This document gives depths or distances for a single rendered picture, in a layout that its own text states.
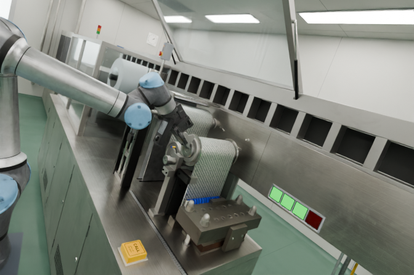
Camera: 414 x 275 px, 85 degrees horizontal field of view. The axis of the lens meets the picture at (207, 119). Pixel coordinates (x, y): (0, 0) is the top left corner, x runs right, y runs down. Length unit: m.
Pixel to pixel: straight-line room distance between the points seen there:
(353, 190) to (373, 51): 2.80
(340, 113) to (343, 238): 0.46
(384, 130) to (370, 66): 2.62
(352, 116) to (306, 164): 0.26
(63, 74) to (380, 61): 3.40
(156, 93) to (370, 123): 0.78
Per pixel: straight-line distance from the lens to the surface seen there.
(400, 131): 1.00
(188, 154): 1.02
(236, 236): 1.10
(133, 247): 0.96
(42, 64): 0.67
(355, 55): 3.69
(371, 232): 1.02
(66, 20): 6.31
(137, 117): 0.66
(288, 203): 1.11
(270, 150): 1.15
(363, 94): 3.50
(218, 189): 1.20
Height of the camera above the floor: 1.55
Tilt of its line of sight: 8 degrees down
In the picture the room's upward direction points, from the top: 19 degrees clockwise
